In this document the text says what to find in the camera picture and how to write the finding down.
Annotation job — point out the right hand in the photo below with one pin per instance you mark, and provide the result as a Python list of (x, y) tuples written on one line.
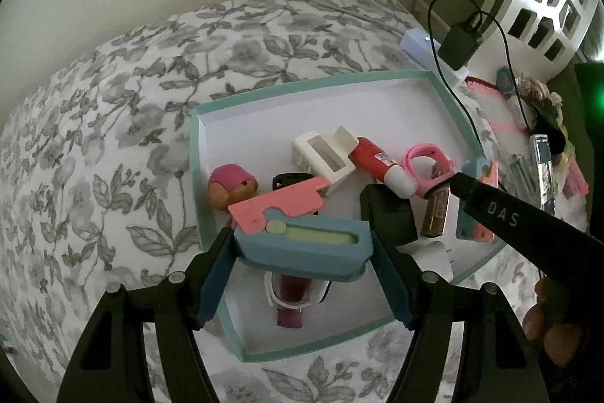
[(559, 339)]

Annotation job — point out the doll with pink cap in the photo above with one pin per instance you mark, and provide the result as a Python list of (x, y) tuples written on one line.
[(229, 184)]

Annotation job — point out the white charger cube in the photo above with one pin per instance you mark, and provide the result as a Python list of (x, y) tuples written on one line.
[(430, 255)]

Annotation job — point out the pink smartwatch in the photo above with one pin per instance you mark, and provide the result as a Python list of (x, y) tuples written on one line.
[(429, 166)]

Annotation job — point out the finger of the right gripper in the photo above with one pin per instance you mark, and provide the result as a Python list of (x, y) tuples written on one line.
[(561, 251)]

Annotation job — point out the teal white tray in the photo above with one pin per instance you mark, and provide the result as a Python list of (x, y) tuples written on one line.
[(256, 130)]

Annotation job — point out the black plugged adapter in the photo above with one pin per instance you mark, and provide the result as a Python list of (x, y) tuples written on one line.
[(462, 41)]

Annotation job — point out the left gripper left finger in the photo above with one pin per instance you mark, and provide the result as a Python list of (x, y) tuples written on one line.
[(109, 363)]

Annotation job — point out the white smartwatch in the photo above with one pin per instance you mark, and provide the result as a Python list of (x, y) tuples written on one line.
[(315, 294)]

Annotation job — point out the white power strip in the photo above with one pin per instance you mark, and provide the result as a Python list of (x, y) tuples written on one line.
[(416, 43)]

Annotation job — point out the black toy car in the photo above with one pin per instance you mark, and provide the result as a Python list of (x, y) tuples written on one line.
[(288, 179)]

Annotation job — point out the smartphone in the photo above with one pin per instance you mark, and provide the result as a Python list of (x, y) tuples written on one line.
[(542, 156)]

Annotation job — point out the pink crochet mat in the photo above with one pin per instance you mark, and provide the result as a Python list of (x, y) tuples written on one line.
[(514, 117)]

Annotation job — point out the red glue stick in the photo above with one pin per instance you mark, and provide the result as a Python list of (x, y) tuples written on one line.
[(371, 158)]

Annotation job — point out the white lattice furniture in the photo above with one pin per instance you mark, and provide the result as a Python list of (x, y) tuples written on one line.
[(544, 35)]

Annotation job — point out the pink transparent lighter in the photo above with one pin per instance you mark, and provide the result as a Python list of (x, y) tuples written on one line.
[(292, 292)]

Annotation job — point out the white plastic plug holder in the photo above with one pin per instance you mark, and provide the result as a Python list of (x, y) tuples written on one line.
[(326, 156)]

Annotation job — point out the black charger block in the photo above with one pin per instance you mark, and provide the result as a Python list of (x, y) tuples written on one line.
[(389, 216)]

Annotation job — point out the teal round pouch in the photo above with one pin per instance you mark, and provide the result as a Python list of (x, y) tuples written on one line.
[(505, 81)]

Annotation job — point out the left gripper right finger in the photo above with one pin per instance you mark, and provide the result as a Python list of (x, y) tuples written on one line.
[(496, 361)]

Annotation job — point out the rose gold harmonica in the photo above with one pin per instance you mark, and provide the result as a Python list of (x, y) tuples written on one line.
[(436, 213)]

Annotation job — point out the grey floral tablecloth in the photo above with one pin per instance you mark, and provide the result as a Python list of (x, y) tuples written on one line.
[(95, 180)]

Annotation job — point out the pink blue box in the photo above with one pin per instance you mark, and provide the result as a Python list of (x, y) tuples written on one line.
[(285, 231), (472, 206)]

